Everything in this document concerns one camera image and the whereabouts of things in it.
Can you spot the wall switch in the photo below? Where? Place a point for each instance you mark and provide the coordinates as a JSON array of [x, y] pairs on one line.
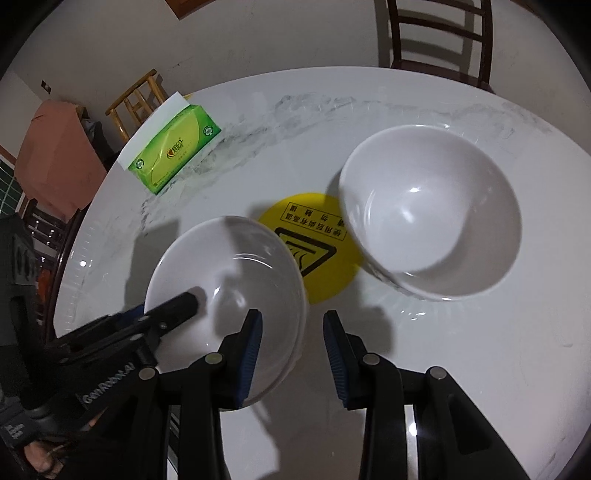
[[46, 86]]

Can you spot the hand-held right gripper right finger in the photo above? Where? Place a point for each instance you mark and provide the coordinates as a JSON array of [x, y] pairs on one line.
[[334, 360]]

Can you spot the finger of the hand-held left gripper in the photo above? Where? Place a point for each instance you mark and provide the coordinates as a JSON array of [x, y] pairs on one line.
[[171, 309]]

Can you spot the white bowl with yellow stripe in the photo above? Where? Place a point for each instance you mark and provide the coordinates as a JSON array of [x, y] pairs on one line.
[[415, 221]]

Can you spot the person's left hand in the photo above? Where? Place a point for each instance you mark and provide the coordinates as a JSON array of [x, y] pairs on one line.
[[14, 429]]

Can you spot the green board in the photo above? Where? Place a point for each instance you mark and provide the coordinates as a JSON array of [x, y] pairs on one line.
[[9, 189]]

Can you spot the dark wooden chair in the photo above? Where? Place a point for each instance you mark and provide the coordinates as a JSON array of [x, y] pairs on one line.
[[461, 76]]

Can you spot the yellow round warning sticker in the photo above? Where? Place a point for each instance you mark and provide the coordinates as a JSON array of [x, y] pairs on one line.
[[323, 286]]

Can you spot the white bowl with pink base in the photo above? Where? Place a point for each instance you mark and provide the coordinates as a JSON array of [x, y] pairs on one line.
[[258, 277]]

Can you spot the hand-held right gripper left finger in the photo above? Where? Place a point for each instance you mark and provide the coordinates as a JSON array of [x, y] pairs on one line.
[[251, 360]]

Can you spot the bamboo chair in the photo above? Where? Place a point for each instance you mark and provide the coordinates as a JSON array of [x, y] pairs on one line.
[[131, 92]]

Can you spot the brown wooden window frame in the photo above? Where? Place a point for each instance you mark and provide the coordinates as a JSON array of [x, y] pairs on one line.
[[189, 7]]

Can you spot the orange cloth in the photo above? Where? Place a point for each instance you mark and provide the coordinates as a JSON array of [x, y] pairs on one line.
[[55, 157]]

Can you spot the green tissue pack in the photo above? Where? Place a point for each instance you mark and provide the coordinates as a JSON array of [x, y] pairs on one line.
[[180, 143]]

